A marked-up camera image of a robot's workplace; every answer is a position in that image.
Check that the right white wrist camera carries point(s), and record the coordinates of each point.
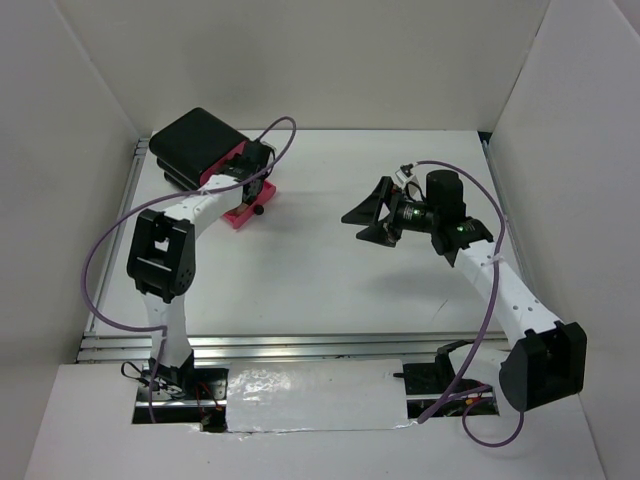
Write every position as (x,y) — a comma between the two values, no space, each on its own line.
(407,181)

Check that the white taped cover plate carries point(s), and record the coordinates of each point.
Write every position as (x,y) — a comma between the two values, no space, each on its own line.
(328,395)

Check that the black drawer organizer box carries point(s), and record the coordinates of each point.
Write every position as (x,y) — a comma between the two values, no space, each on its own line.
(188,149)

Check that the foundation bottle with black cap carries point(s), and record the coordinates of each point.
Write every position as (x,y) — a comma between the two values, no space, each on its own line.
(241,209)

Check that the aluminium front rail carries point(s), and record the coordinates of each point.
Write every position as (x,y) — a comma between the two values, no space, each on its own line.
(213,350)

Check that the aluminium rail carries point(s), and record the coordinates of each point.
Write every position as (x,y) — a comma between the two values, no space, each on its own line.
(213,350)
(510,249)

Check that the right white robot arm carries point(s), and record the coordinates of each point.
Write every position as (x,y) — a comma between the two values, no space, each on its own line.
(547,357)

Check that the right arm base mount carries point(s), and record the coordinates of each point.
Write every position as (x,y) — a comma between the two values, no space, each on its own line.
(424,383)

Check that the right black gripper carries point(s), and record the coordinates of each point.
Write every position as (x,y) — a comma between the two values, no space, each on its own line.
(369,210)

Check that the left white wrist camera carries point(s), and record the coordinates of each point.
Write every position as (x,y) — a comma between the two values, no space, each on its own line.
(266,145)

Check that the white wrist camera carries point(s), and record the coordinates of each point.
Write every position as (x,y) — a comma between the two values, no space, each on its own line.
(407,181)
(266,145)

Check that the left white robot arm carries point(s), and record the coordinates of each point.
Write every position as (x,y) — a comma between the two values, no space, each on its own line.
(162,260)

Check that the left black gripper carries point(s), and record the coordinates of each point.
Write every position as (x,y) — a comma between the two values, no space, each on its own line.
(232,161)

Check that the right side aluminium rail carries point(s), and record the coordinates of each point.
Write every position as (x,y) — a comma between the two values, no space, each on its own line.
(510,249)

